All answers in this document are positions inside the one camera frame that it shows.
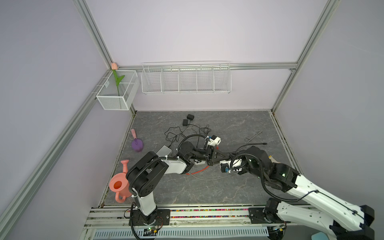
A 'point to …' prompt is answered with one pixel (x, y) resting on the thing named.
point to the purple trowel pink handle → (137, 144)
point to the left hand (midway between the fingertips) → (227, 163)
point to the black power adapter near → (185, 122)
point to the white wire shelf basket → (186, 77)
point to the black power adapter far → (190, 117)
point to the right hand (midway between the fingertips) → (233, 151)
